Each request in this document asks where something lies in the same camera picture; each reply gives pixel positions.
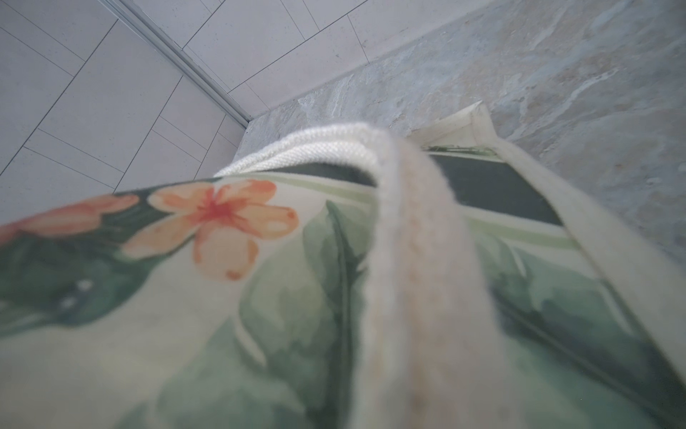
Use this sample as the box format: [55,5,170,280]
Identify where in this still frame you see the floral canvas tote bag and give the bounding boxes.
[1,104,685,428]

